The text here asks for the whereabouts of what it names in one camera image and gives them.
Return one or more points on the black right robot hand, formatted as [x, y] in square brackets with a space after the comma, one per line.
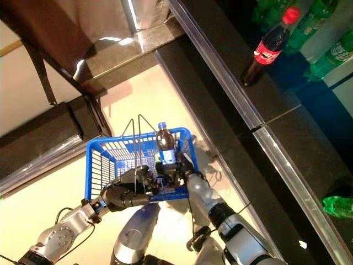
[182, 171]

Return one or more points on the blue plastic shopping basket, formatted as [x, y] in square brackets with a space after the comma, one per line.
[88, 171]

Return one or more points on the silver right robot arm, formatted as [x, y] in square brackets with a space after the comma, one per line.
[240, 234]

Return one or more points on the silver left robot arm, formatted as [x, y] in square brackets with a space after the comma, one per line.
[55, 237]

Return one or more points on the green soda can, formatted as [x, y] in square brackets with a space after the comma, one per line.
[157, 159]

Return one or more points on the black shelf board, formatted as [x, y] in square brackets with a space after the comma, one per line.
[275, 102]
[220, 124]

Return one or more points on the silver right robot leg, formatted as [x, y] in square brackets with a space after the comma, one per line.
[207, 251]

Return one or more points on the white paper scrap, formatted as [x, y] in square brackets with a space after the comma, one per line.
[302, 244]

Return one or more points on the dark corner display unit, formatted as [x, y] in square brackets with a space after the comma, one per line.
[41, 129]

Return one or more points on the coke bottle red label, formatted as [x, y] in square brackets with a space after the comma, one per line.
[268, 49]

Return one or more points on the green sprite bottle yellow cap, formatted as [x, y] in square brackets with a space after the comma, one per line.
[339, 207]
[311, 27]
[331, 59]
[266, 13]

